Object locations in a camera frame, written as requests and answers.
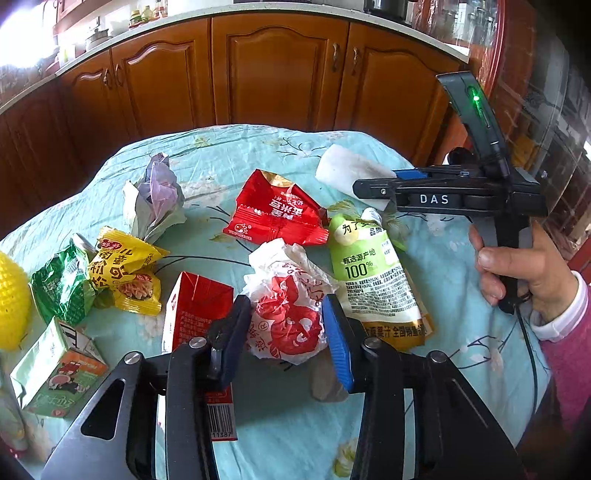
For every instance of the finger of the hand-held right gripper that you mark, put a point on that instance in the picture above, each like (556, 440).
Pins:
(411, 175)
(374, 189)

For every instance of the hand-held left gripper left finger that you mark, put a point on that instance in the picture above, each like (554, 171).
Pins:
(235, 332)

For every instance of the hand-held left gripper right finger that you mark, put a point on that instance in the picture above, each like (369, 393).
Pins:
(337, 341)

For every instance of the white paper tissue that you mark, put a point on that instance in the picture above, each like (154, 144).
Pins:
(341, 168)

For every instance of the white red-printed bag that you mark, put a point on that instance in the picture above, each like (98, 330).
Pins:
(286, 304)

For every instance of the green white juice pouch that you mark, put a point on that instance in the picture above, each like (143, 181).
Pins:
(369, 277)

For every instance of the red snack packet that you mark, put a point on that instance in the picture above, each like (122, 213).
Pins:
(272, 212)

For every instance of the white lilac paper wrapper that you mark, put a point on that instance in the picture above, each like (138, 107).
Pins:
(157, 194)

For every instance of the person's right forearm pink sleeve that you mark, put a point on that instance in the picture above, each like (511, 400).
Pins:
(568, 350)

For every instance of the person's right hand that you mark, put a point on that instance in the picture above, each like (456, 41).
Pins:
(549, 267)

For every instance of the red carton box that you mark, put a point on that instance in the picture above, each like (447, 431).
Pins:
(194, 304)

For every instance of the light blue floral tablecloth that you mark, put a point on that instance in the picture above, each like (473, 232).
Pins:
(277, 443)

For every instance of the yellow snack packet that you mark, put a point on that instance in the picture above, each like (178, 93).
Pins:
(120, 272)

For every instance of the wooden framed glass door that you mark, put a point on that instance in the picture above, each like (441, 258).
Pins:
(489, 55)

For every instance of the wooden lower kitchen cabinet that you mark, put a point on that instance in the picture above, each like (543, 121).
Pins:
(277, 74)

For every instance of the green orange drink carton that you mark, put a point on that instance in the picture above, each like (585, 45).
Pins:
(60, 374)

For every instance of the green snack packet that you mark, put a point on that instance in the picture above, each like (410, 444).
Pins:
(60, 286)

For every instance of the yellow spiky ball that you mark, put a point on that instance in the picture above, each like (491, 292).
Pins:
(11, 304)

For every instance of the pale plastic wrapper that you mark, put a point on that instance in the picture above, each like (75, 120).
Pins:
(11, 415)

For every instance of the condiment jar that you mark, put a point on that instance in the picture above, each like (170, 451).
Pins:
(135, 17)
(147, 13)

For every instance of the steel pot with lid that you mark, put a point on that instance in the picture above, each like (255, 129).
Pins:
(98, 38)

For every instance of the kitchen window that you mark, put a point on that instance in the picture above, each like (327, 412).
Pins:
(23, 27)

